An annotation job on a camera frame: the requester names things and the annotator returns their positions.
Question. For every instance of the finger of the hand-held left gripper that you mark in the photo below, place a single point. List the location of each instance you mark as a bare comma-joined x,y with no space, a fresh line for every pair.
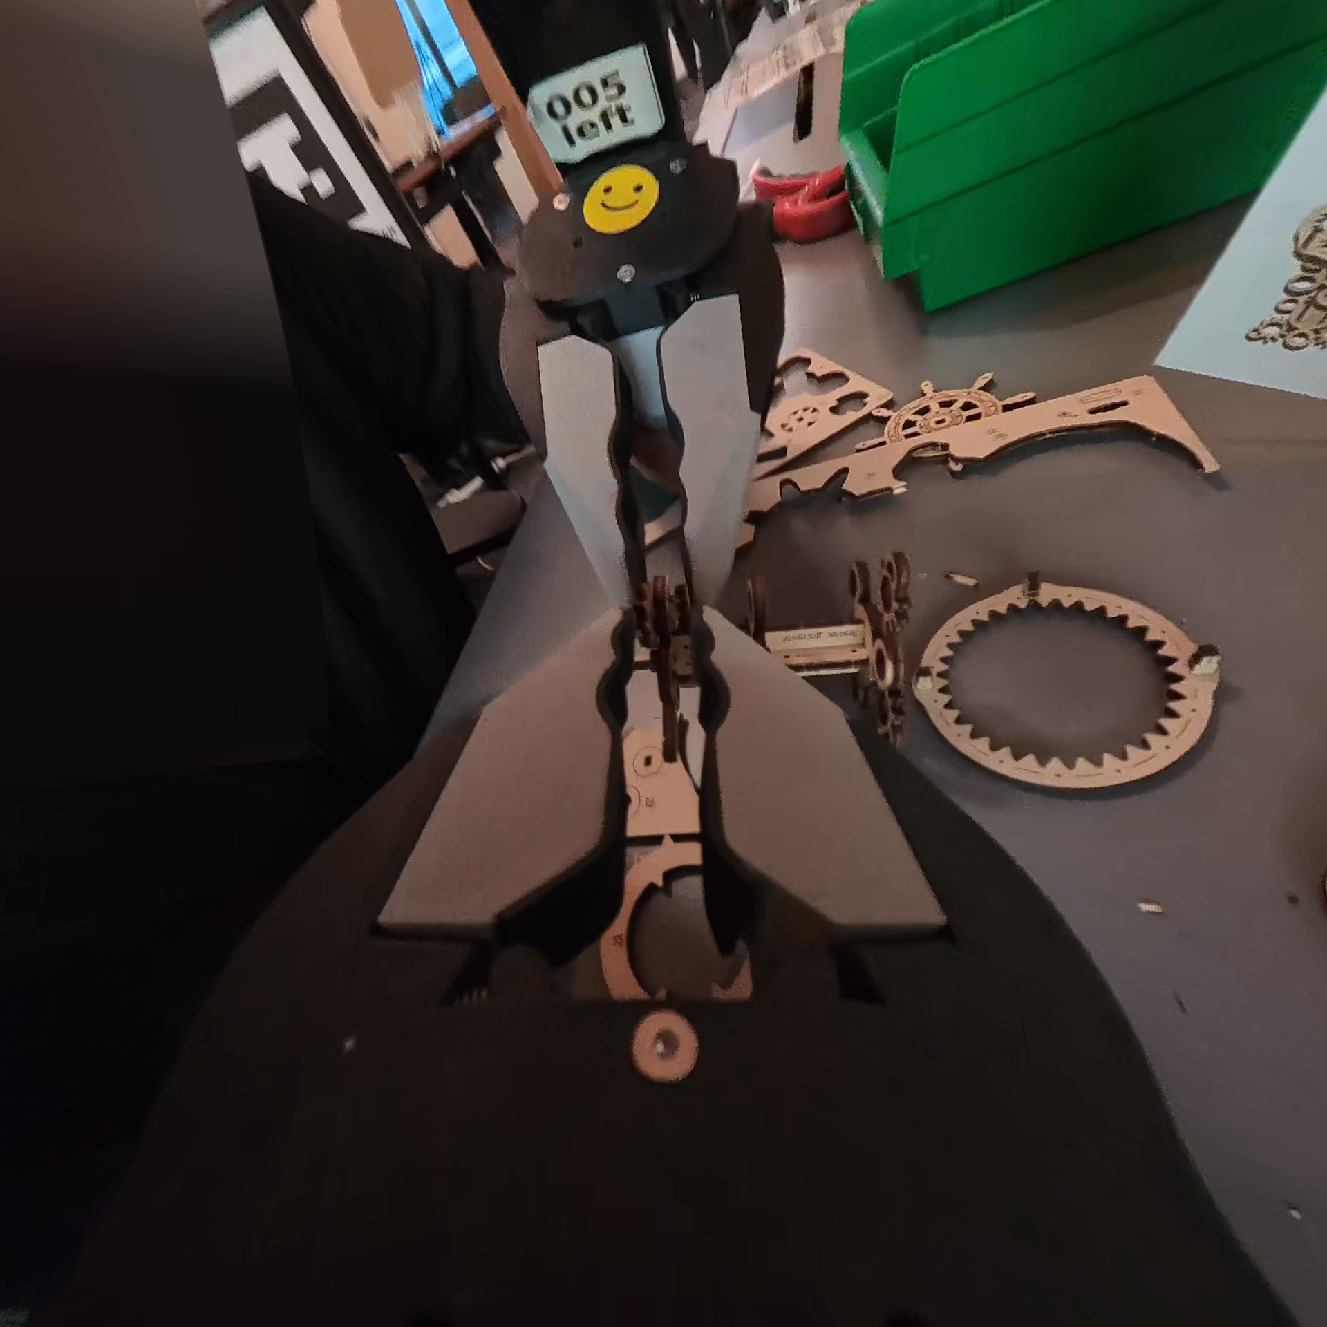
715,415
575,434

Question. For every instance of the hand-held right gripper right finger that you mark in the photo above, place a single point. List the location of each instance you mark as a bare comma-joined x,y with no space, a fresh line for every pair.
817,817

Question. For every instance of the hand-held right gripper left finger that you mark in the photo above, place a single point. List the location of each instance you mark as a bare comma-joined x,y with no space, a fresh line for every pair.
507,817

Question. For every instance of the wooden gear axle assembly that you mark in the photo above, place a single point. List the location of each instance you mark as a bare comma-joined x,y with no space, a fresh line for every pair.
817,642

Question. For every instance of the person's left forearm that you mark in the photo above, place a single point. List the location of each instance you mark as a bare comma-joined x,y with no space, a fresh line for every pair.
393,310

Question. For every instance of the long wooden parts sheet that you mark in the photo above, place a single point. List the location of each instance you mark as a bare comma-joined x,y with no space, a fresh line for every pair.
652,788

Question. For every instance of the triangular wooden parts sheet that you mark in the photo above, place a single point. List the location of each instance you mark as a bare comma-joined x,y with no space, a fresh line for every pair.
871,399

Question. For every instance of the arched wooden parts sheet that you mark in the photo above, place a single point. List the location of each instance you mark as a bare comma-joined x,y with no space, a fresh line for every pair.
1129,409

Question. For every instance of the person's left hand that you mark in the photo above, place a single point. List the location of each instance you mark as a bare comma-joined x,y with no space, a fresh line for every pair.
657,450

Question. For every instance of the red plastic object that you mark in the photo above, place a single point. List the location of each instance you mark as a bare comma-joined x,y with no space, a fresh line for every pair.
798,201

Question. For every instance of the white cardboard piece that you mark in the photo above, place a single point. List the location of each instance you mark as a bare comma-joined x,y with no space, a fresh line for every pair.
766,83

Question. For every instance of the green plastic bin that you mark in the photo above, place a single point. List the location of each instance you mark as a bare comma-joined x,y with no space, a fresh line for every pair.
871,154
1088,227

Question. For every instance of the wooden ship wheel part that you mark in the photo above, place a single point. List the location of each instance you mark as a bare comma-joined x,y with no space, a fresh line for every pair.
938,418

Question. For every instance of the black white marker board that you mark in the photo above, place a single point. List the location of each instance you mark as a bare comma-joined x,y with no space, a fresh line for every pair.
300,112

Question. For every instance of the printed assembly instruction sheet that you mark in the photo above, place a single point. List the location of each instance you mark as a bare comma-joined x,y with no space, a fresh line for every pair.
1254,278

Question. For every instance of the wooden post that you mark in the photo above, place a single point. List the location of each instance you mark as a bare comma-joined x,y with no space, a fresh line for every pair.
507,112

